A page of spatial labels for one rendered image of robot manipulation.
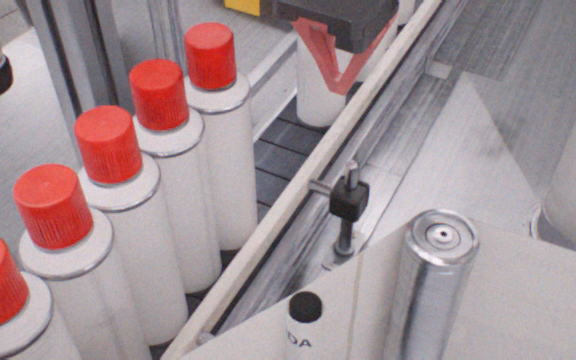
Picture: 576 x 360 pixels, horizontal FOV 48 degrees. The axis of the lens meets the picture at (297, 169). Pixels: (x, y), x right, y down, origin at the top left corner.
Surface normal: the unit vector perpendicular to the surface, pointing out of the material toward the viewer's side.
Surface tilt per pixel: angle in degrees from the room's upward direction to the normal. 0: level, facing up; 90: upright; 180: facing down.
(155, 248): 90
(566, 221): 93
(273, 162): 0
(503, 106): 0
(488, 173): 0
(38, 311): 42
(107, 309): 90
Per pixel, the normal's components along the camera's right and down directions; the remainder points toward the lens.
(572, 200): -0.88, 0.30
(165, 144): 0.17, -0.07
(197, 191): 0.69, 0.51
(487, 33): 0.01, -0.71
